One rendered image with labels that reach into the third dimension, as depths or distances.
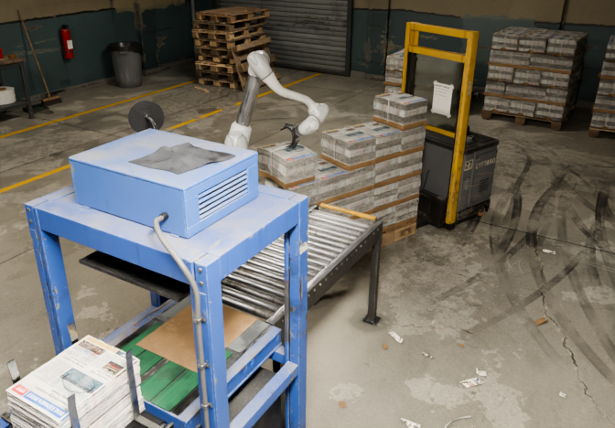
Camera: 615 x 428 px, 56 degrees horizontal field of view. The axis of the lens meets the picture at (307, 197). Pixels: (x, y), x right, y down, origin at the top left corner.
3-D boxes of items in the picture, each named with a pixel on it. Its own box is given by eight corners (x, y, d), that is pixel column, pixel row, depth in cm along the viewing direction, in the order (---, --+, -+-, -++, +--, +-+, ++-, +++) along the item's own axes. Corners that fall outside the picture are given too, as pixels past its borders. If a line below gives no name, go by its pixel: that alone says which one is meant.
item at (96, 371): (96, 382, 247) (87, 333, 237) (146, 409, 234) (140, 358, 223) (16, 443, 217) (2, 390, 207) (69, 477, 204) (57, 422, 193)
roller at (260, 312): (207, 293, 319) (206, 284, 317) (278, 319, 298) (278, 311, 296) (200, 297, 315) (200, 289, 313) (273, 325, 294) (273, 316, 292)
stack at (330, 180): (264, 263, 494) (263, 173, 460) (365, 226, 559) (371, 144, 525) (291, 283, 466) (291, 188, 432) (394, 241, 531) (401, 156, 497)
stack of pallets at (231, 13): (232, 71, 1194) (229, 5, 1140) (272, 76, 1156) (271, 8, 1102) (193, 84, 1085) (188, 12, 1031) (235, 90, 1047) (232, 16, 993)
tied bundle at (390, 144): (345, 152, 508) (346, 126, 498) (370, 145, 524) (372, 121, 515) (375, 164, 480) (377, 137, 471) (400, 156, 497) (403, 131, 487)
